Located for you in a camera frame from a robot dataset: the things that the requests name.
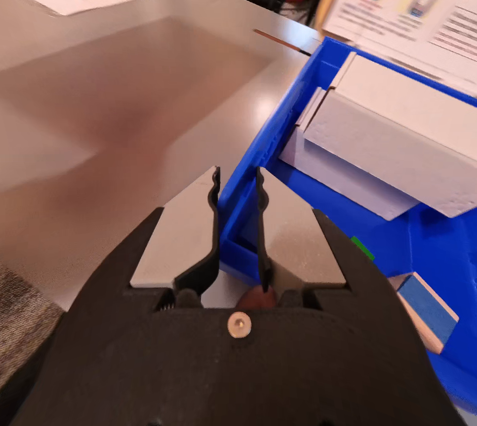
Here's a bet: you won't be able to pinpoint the green cube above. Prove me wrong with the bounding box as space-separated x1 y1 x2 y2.
350 236 375 262

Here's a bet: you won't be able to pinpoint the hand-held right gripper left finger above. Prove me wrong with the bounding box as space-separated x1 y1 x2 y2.
129 166 220 298

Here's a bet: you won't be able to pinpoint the blue-faced wooden cube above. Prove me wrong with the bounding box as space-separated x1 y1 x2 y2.
395 272 460 355

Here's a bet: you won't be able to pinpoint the grey knit clothing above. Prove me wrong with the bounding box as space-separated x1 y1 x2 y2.
0 262 64 393

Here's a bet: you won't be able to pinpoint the printed instruction board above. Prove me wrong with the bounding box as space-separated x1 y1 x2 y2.
315 0 477 93

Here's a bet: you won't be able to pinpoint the white cardboard mailer box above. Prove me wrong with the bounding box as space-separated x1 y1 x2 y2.
279 128 420 221
297 52 477 218

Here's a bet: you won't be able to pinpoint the blue plastic bin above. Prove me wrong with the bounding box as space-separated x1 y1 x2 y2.
217 36 477 415

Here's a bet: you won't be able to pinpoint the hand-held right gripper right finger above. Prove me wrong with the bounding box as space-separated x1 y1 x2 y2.
256 167 347 293

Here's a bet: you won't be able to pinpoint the person's right hand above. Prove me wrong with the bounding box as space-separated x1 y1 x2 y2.
238 286 278 311

